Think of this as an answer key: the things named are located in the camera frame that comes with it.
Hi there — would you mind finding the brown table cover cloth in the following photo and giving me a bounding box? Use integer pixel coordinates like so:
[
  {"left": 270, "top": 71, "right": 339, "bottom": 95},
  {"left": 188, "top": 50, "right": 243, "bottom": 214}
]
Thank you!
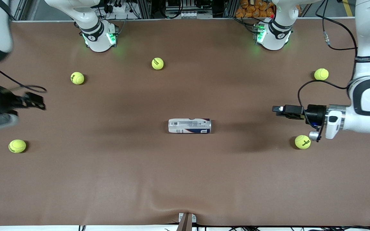
[{"left": 0, "top": 18, "right": 370, "bottom": 227}]

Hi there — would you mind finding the clear Wilson tennis ball can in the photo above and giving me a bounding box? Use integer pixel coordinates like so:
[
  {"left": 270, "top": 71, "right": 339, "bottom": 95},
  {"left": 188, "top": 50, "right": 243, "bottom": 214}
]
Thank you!
[{"left": 168, "top": 118, "right": 212, "bottom": 134}]

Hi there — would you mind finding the grey table edge clamp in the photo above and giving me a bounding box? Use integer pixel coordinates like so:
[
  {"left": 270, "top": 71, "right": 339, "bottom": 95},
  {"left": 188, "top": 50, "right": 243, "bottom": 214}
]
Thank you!
[{"left": 176, "top": 212, "right": 197, "bottom": 231}]

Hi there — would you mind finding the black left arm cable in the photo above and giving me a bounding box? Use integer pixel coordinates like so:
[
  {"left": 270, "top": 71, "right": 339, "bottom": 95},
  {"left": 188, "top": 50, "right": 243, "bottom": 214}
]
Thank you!
[{"left": 297, "top": 0, "right": 359, "bottom": 111}]

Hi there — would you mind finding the aluminium frame post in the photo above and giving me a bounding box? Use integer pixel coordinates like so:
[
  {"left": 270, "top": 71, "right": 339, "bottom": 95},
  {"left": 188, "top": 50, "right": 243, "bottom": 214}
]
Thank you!
[
  {"left": 224, "top": 0, "right": 239, "bottom": 18},
  {"left": 12, "top": 0, "right": 29, "bottom": 21},
  {"left": 136, "top": 0, "right": 152, "bottom": 19}
]

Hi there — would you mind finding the orange mesh bag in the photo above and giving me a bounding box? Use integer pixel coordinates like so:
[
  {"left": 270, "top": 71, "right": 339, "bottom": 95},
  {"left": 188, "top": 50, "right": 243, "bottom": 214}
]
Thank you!
[{"left": 235, "top": 0, "right": 276, "bottom": 18}]

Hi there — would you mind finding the white terminal strip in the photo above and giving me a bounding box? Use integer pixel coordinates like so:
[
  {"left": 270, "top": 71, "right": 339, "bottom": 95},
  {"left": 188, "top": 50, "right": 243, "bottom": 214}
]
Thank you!
[{"left": 181, "top": 11, "right": 213, "bottom": 19}]

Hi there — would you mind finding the white power strip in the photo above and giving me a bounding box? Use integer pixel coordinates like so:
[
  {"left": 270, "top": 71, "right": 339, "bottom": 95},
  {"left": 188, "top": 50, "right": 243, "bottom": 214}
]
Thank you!
[{"left": 106, "top": 3, "right": 132, "bottom": 14}]

